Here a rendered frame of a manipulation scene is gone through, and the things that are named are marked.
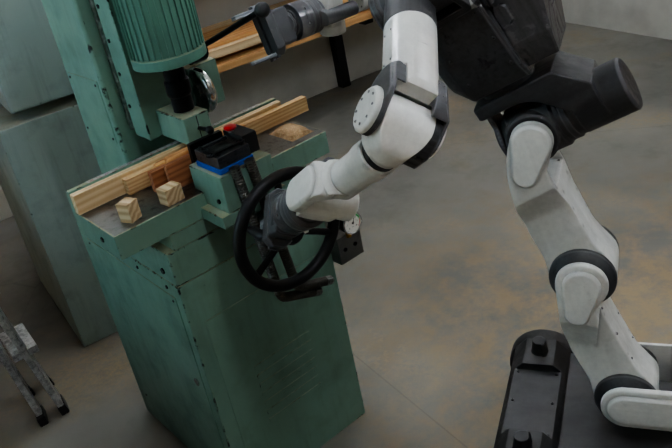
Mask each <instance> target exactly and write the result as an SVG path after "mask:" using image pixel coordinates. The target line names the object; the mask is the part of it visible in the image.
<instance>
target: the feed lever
mask: <svg viewBox="0 0 672 448"><path fill-rule="evenodd" d="M269 14H270V7H269V5H268V4H267V3H266V2H258V3H257V4H256V5H255V8H254V11H253V12H252V13H250V14H249V15H247V16H245V17H244V18H242V19H240V20H239V21H237V22H236V23H234V24H232V25H231V26H229V27H227V28H226V29H224V30H223V31H221V32H219V33H218V34H216V35H215V36H213V37H211V38H210V39H208V40H206V41H205V44H206V48H207V47H208V46H209V45H211V44H213V43H214V42H216V41H218V40H219V39H221V38H223V37H224V36H226V35H228V34H229V33H231V32H233V31H234V30H236V29H238V28H239V27H241V26H243V25H244V24H246V23H248V22H249V21H251V20H253V19H254V18H256V17H259V18H265V17H267V16H268V15H269ZM208 55H209V52H208V48H207V53H206V54H205V55H204V56H203V57H202V58H200V59H199V60H197V61H195V62H193V63H190V64H189V65H193V64H196V63H198V62H201V61H203V60H206V59H207V58H208Z"/></svg>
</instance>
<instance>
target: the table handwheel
mask: <svg viewBox="0 0 672 448"><path fill-rule="evenodd" d="M304 168H305V167H302V166H292V167H286V168H282V169H279V170H277V171H275V172H273V173H271V174H269V175H268V176H266V177H265V178H264V179H262V180H261V181H260V182H259V183H258V184H257V185H256V186H255V187H254V188H253V189H252V190H251V191H250V193H249V194H248V195H247V197H246V198H245V200H244V202H243V204H242V205H241V208H240V210H239V212H238V215H237V218H236V221H235V225H234V230H233V253H234V257H235V261H236V264H237V266H238V268H239V270H240V272H241V273H242V275H243V276H244V278H245V279H246V280H247V281H248V282H249V283H250V284H252V285H253V286H255V287H257V288H259V289H261V290H264V291H268V292H284V291H289V290H292V289H294V288H297V287H299V286H301V285H302V284H304V283H305V282H307V281H308V280H310V279H311V278H312V277H313V276H314V275H315V274H316V273H317V272H318V271H319V270H320V269H321V268H322V266H323V265H324V264H325V262H326V261H327V259H328V258H329V256H330V254H331V252H332V250H333V248H334V245H335V242H336V239H337V236H338V231H339V224H340V220H336V219H335V220H333V221H330V222H328V225H327V228H312V229H310V230H309V232H308V233H304V232H303V233H300V234H299V235H298V236H296V237H294V238H292V242H291V243H290V244H289V245H295V244H297V243H299V242H300V241H301V239H302V238H303V235H304V234H307V235H325V238H324V240H323V243H322V245H321V247H320V249H319V251H318V253H317V254H316V256H315V257H314V258H313V260H312V261H311V262H310V263H309V264H308V265H307V266H306V267H305V268H304V269H303V270H302V271H300V272H299V273H297V274H295V275H293V276H291V277H289V278H286V279H281V280H273V279H268V278H265V277H263V276H262V275H263V273H264V272H265V270H266V269H267V267H268V266H269V264H270V263H271V261H272V260H273V258H274V257H275V255H276V254H277V253H278V251H273V250H270V251H269V253H268V254H267V256H266V257H265V259H264V260H263V261H262V263H261V264H260V266H259V267H258V268H257V270H255V269H254V268H253V267H252V265H251V263H250V261H249V258H248V255H247V250H246V233H247V227H248V224H249V221H250V218H251V215H252V213H253V211H254V209H255V208H256V206H257V204H258V203H259V201H260V200H261V199H262V198H263V196H264V195H265V194H266V193H267V192H268V191H269V190H271V189H272V188H273V187H274V188H275V189H276V188H280V189H282V184H281V183H282V182H284V181H287V180H291V179H292V178H294V177H295V176H296V175H297V174H298V173H299V172H301V171H302V170H303V169H304ZM257 216H258V219H259V223H260V222H261V221H262V220H263V219H264V212H263V210H261V211H259V212H257Z"/></svg>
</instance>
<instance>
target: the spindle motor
mask: <svg viewBox="0 0 672 448"><path fill-rule="evenodd" d="M112 3H113V6H114V9H115V12H116V16H117V19H118V22H119V25H120V29H121V32H122V35H123V38H124V42H125V45H126V48H127V51H128V55H129V58H130V61H131V65H132V68H133V70H134V71H136V72H140V73H154V72H163V71H169V70H173V69H177V68H180V67H183V66H186V65H188V64H190V63H193V62H195V61H197V60H199V59H200V58H202V57H203V56H204V55H205V54H206V53H207V48H206V44H205V41H204V37H203V33H202V30H201V26H200V22H199V18H198V14H197V10H196V7H195V3H194V0H112Z"/></svg>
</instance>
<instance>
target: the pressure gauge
mask: <svg viewBox="0 0 672 448"><path fill-rule="evenodd" d="M352 222H353V219H352V220H351V221H342V220H340V224H339V230H340V231H342V232H345V234H346V237H347V238H350V237H351V236H352V234H355V233H356V232H357V231H358V230H359V229H360V227H361V224H362V217H361V215H360V213H359V212H357V213H356V215H355V216H354V224H352Z"/></svg>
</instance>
